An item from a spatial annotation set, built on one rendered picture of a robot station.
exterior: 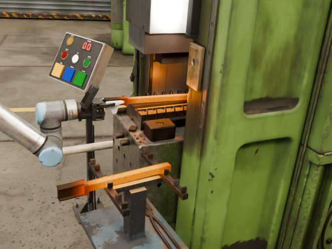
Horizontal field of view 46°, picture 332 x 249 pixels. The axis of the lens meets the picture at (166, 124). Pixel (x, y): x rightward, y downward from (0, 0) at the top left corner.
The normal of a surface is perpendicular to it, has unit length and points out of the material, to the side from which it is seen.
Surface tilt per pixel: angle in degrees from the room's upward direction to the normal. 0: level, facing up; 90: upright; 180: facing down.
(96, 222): 0
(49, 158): 93
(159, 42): 90
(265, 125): 90
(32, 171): 0
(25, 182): 0
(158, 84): 90
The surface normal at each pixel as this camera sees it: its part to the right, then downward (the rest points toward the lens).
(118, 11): 0.11, 0.42
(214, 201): 0.41, 0.40
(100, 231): 0.07, -0.91
